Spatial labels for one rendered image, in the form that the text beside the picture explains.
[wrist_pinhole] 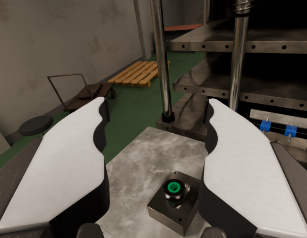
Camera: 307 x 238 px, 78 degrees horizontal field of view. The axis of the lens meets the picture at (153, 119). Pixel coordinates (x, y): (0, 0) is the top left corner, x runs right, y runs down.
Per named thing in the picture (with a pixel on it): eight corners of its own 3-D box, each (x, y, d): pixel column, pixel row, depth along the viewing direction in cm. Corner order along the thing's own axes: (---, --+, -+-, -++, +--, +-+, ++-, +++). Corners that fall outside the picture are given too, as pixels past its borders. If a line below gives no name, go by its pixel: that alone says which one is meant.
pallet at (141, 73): (139, 65, 520) (138, 60, 513) (172, 66, 476) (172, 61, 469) (106, 86, 419) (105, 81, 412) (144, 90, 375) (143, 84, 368)
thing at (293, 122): (305, 149, 93) (317, 120, 84) (246, 135, 108) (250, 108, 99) (309, 103, 126) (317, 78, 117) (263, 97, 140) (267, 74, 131)
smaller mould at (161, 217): (183, 237, 66) (183, 226, 62) (149, 216, 74) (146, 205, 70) (206, 193, 79) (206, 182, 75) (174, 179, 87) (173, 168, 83)
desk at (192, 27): (165, 48, 643) (163, 26, 606) (202, 47, 586) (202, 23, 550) (156, 54, 596) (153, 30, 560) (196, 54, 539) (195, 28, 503)
